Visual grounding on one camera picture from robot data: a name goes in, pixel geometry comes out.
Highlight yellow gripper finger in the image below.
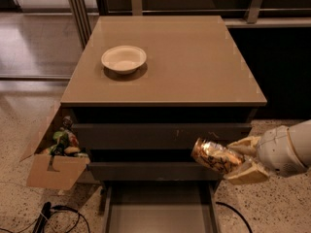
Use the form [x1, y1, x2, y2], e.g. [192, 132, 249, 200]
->
[227, 136, 260, 157]
[224, 161, 270, 185]

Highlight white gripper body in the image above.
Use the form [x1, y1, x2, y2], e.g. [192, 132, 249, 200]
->
[257, 124, 308, 177]

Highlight orange soda can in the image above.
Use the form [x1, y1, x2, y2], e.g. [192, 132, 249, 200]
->
[190, 138, 244, 175]

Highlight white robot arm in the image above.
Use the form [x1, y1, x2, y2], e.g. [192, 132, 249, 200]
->
[225, 120, 311, 184]

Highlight grey open bottom drawer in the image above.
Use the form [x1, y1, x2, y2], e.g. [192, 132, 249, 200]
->
[101, 182, 221, 233]

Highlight grey drawer cabinet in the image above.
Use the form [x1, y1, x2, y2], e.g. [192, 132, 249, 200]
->
[59, 15, 268, 233]

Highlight grey middle drawer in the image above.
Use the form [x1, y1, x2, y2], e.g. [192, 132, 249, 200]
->
[87, 162, 223, 182]

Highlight grey top drawer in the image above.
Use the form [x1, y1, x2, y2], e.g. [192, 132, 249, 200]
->
[73, 123, 252, 150]

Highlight white paper bowl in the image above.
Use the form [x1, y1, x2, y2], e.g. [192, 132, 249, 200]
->
[101, 46, 147, 75]

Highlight snack items in box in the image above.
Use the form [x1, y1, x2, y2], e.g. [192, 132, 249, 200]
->
[41, 116, 87, 157]

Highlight cardboard box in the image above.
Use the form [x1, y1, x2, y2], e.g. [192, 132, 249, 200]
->
[20, 104, 89, 190]

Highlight black power strip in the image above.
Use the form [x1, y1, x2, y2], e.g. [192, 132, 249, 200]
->
[32, 202, 52, 233]

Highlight black floor cable right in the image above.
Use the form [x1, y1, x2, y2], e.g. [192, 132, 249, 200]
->
[215, 201, 254, 233]

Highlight black floor cable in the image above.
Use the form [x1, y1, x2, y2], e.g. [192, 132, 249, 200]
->
[215, 201, 254, 233]
[0, 205, 91, 233]

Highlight metal railing frame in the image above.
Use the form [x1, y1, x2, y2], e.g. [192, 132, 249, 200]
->
[69, 0, 311, 45]

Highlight black floor cable left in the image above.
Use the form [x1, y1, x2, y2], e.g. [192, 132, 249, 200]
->
[0, 205, 91, 233]

